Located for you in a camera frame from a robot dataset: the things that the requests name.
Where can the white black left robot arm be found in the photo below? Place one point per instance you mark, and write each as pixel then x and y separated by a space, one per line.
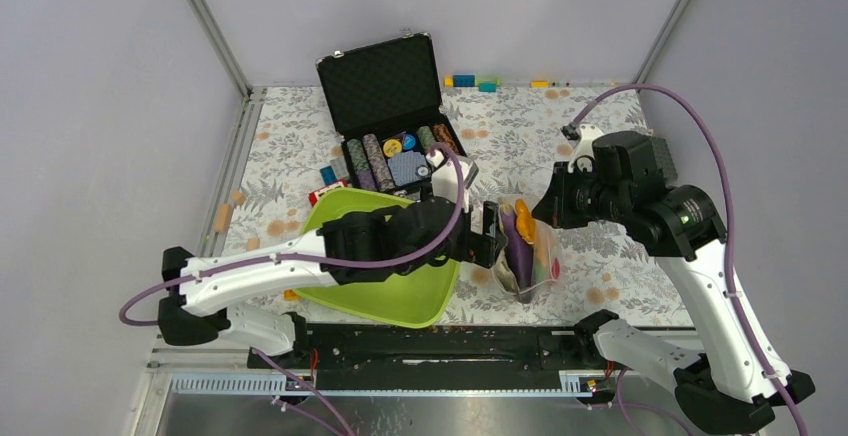
pixel 375 236

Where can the red white toy piece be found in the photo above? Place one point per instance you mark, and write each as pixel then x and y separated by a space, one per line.
pixel 316 195

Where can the clear pink zip top bag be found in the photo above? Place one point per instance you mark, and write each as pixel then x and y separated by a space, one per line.
pixel 501 272

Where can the dark grey building baseplate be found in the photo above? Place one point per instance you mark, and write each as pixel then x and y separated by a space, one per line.
pixel 663 158

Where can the red tomato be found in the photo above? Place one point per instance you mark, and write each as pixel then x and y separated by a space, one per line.
pixel 554 269

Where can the blue yellow brick row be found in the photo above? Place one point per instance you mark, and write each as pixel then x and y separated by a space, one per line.
pixel 472 81

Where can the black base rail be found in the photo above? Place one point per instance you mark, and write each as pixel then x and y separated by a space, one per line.
pixel 453 358

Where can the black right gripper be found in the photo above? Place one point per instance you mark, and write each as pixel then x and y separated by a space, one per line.
pixel 554 207

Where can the green napa cabbage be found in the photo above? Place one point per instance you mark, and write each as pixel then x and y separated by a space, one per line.
pixel 542 248

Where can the green plastic tray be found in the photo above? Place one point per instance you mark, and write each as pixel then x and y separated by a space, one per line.
pixel 415 301

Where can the orange fried chicken piece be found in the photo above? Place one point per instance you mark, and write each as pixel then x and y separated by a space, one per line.
pixel 525 224

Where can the purple eggplant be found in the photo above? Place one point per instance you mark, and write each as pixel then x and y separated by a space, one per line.
pixel 519 255

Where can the blue toy brick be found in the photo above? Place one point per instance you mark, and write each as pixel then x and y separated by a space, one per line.
pixel 328 175

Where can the floral tablecloth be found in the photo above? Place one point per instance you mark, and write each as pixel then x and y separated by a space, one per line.
pixel 514 136

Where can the black poker chip case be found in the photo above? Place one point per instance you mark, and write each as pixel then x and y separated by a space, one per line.
pixel 385 102

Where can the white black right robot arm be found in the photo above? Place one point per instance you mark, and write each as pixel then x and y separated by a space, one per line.
pixel 734 382

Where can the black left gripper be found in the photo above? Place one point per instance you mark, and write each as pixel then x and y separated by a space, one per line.
pixel 481 247

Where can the wooden block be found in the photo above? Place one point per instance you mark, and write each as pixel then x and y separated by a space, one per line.
pixel 222 218

